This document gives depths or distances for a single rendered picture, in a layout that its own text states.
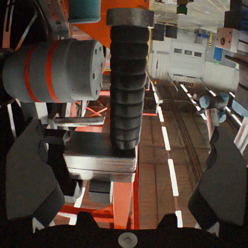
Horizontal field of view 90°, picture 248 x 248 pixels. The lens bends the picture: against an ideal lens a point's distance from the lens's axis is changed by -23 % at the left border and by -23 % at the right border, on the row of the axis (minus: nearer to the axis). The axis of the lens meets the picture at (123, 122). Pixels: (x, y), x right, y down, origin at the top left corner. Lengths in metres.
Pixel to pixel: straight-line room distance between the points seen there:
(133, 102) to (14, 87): 0.26
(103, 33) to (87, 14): 0.37
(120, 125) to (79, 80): 0.15
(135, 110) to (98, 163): 0.08
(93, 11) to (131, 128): 0.33
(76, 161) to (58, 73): 0.16
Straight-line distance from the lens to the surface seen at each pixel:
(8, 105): 0.46
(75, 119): 0.43
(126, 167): 0.20
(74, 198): 0.23
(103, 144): 0.20
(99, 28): 0.79
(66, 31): 0.59
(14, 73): 0.34
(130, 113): 0.16
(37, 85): 0.32
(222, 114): 1.11
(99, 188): 0.22
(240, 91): 0.78
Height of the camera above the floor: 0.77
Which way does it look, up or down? 32 degrees up
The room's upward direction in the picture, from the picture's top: 178 degrees counter-clockwise
